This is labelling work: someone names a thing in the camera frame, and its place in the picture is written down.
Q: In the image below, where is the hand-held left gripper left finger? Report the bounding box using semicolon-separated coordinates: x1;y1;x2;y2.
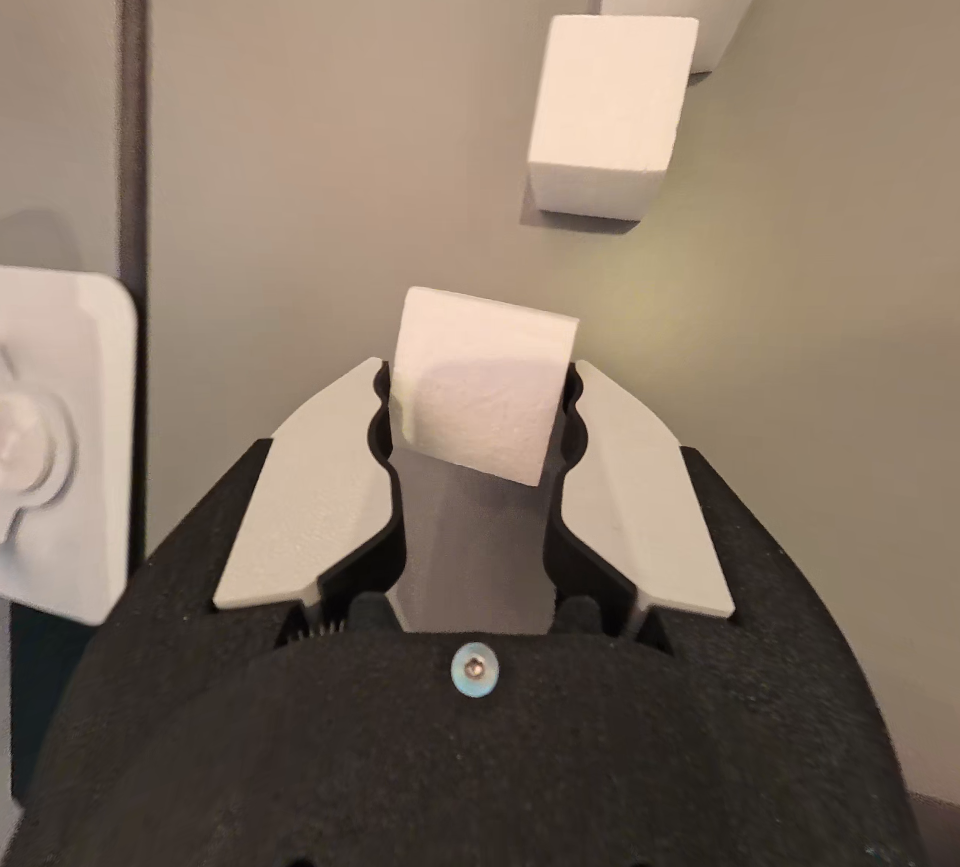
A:
213;357;410;632

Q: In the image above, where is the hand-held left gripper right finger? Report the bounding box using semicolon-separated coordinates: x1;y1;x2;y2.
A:
543;359;736;639

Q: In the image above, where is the white and wooden document stand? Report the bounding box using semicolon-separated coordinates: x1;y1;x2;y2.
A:
0;265;138;624

